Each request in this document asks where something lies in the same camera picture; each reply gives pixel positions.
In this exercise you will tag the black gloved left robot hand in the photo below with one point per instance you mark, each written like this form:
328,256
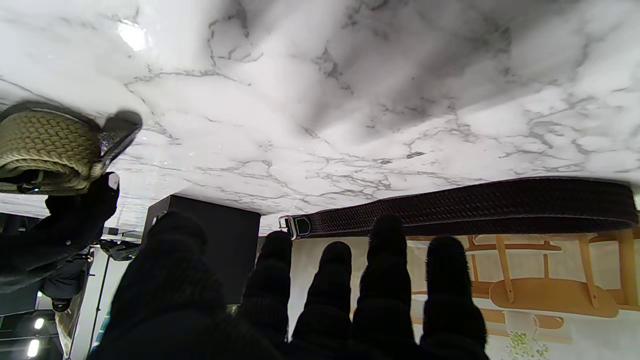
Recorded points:
200,310

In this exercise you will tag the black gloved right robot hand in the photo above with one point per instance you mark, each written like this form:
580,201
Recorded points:
55,235

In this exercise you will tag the beige braided belt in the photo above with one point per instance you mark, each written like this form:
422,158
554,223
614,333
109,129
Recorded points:
50,150

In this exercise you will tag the black belt storage box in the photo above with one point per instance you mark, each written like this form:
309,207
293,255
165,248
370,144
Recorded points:
220,250

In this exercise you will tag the dark brown braided belt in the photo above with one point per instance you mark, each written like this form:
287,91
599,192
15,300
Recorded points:
475,205

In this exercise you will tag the black tripod stand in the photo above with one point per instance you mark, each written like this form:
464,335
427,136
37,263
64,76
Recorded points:
99,300

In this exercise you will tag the printed room scene backdrop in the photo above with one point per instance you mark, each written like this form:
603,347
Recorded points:
525,300

